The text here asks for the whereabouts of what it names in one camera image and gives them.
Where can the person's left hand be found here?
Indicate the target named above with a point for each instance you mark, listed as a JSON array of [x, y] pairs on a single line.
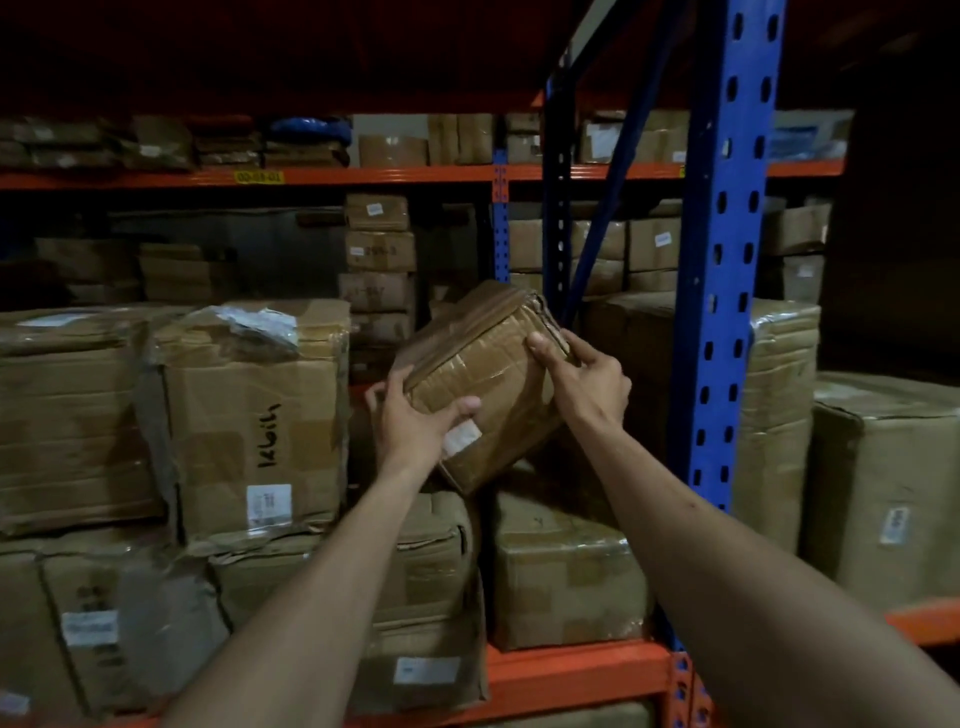
[[409, 439]]

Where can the person's right hand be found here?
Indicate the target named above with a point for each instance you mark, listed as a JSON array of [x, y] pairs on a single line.
[[596, 394]]

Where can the person's left thumb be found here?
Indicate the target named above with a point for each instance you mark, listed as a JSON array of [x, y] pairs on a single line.
[[454, 411]]

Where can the person's right thumb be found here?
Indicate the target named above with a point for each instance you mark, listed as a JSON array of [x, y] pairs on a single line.
[[546, 360]]

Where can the taped brown cardboard parcel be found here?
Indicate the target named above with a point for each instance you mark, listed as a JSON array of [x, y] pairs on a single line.
[[487, 375]]

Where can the person's left forearm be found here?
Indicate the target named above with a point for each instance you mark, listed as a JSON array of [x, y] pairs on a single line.
[[315, 600]]

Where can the person's right forearm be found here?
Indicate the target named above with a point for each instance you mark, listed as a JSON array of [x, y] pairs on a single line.
[[720, 585]]

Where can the small brown cardboard carton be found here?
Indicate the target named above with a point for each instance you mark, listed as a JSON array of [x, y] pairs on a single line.
[[375, 291], [380, 250], [376, 211], [381, 328]]

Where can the slim blue rack upright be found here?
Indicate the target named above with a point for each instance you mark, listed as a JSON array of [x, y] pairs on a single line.
[[500, 217]]

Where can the pile of medium cardboard cartons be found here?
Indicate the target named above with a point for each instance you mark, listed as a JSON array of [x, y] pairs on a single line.
[[645, 247]]

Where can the dark blue rack upright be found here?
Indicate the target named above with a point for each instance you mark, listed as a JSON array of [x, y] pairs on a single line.
[[556, 202]]

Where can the crumpled taped cardboard box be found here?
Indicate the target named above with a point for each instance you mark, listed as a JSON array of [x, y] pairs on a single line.
[[427, 570]]

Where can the squat taped cardboard box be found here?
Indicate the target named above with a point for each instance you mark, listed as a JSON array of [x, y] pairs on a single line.
[[559, 570]]

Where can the handwritten brown cardboard box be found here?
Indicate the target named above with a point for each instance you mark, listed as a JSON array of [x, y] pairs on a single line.
[[247, 420]]

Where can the blue perforated rack upright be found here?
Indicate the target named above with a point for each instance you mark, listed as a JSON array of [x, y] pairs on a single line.
[[724, 247]]

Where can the blue diagonal rack brace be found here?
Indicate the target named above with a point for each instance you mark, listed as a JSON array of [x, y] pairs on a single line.
[[626, 157]]

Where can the row of taped shelf cartons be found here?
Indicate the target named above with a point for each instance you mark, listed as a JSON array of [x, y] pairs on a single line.
[[525, 139]]

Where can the tall plastic-wrapped cardboard box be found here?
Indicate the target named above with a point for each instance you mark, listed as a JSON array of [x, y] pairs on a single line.
[[780, 420]]

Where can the long orange rack beam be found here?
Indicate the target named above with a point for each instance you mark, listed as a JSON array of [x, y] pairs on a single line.
[[375, 175]]

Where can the thick orange rack beam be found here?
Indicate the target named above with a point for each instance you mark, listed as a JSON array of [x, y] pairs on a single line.
[[570, 679]]

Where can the yellow shelf label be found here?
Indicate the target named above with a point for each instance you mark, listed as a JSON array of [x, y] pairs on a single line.
[[259, 178]]

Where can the blue wrapped parcel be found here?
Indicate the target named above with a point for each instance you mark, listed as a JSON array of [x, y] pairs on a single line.
[[311, 130]]

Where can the stack of dim flat cartons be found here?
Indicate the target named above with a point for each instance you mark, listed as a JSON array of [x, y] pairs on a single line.
[[127, 270]]

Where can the large plastic-wrapped cardboard box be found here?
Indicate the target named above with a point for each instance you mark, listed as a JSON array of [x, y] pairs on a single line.
[[885, 487], [67, 420], [97, 630]]

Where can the row of flat wrapped parcels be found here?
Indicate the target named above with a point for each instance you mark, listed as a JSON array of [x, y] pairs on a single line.
[[112, 142]]

